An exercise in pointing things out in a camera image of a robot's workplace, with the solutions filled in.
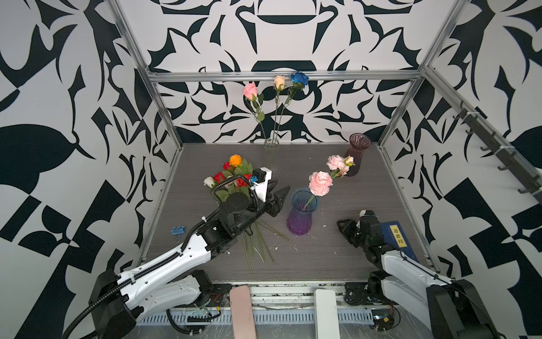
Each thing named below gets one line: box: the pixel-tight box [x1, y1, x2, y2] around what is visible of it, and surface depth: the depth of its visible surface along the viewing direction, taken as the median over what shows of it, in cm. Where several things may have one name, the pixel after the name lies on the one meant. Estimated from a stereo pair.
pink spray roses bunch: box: [303, 153, 356, 210], surface depth 67 cm
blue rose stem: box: [274, 72, 310, 144], surface depth 86 cm
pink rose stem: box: [242, 81, 267, 143], surface depth 79 cm
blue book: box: [381, 221, 420, 263], surface depth 88 cm
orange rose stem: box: [229, 153, 243, 168], surface depth 107 cm
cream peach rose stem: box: [272, 74, 287, 143], surface depth 86 cm
